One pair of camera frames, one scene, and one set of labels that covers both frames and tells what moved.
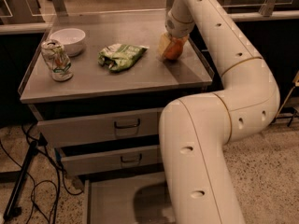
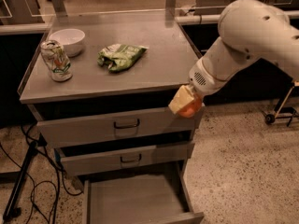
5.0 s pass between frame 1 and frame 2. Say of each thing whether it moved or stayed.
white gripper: moved
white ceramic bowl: stayed
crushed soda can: stayed
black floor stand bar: stayed
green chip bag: stayed
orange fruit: moved
